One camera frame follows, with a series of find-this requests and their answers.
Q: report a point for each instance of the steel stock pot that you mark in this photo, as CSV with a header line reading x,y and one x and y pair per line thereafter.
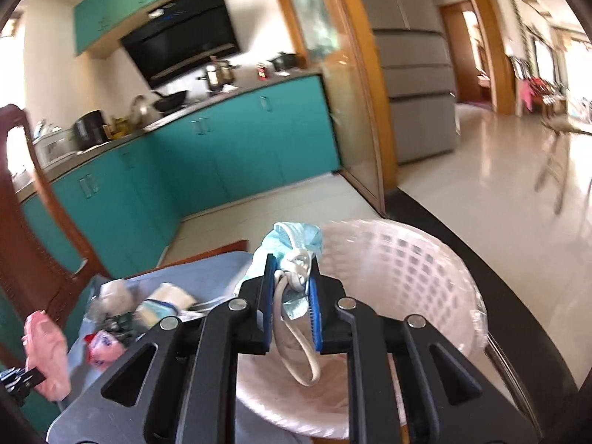
x,y
218,73

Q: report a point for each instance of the white plastic trash basket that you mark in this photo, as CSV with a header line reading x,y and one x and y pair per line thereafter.
x,y
399,271

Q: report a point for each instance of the pink red snack packet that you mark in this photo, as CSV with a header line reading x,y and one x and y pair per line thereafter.
x,y
102,349

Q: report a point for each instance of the wooden glass sliding door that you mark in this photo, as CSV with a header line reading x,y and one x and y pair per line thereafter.
x,y
334,37

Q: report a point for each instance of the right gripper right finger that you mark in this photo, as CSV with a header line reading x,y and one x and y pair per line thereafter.
x,y
405,384

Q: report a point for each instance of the steel pot lid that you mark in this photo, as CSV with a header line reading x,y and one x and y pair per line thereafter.
x,y
138,111

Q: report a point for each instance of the white plastic bag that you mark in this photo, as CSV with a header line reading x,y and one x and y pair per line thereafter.
x,y
113,299

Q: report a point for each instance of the grey refrigerator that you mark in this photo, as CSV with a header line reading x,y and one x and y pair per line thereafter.
x,y
419,78

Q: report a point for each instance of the black casserole pot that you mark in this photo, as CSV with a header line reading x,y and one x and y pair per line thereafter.
x,y
284,62

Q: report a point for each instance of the black wok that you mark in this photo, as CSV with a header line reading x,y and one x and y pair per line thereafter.
x,y
167,103

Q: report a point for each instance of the teal lower kitchen cabinets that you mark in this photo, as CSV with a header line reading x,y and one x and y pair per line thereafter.
x,y
242,146

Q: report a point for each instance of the pink wrapper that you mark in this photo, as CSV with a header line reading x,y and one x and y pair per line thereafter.
x,y
46,350

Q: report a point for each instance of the blue face mask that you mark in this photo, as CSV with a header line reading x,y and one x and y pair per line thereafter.
x,y
294,245

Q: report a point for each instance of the red small jar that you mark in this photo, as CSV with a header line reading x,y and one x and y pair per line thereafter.
x,y
262,71

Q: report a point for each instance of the dark green wrapper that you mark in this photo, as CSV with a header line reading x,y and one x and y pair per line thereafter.
x,y
122,327

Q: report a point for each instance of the black range hood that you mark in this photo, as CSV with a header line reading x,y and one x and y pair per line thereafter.
x,y
188,35

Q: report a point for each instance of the blue striped seat cloth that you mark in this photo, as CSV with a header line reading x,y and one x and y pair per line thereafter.
x,y
210,282

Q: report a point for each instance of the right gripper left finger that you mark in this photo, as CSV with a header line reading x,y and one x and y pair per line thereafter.
x,y
177,384

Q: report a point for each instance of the wooden chair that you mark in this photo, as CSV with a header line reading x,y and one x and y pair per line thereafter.
x,y
31,279

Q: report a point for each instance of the black kitchen appliance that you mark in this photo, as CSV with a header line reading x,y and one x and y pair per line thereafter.
x,y
88,130

